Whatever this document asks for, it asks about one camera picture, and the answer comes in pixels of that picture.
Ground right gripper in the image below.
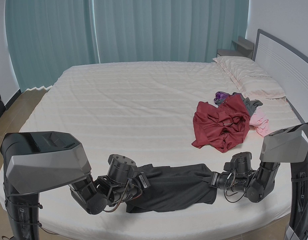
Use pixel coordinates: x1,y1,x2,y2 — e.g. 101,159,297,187
207,171,229,190

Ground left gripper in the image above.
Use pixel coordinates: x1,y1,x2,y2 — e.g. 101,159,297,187
126,173,151,199

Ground black T-shirt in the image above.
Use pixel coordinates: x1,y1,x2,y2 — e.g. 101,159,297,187
125,163,217,213

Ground dark red garment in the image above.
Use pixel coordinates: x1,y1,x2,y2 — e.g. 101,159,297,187
191,94,251,153

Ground pink garment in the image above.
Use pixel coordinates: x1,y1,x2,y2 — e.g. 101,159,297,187
249,108,270,137

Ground grey garment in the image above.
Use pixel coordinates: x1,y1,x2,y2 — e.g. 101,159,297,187
232,92,263,116

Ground purple garment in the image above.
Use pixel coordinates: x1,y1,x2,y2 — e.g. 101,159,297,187
214,91,232,105

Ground bed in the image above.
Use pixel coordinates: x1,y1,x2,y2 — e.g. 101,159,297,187
0,28,308,236

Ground cream pillow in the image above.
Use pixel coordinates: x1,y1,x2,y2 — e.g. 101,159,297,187
212,56,287,100

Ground grey bedside table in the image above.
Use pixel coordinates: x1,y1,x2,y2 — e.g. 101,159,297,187
217,36,255,58

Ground blue-green curtain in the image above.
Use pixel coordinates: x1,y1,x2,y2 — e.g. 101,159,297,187
5,0,100,92
92,0,250,63

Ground thin black cable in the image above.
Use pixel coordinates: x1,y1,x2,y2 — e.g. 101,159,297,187
39,223,60,236

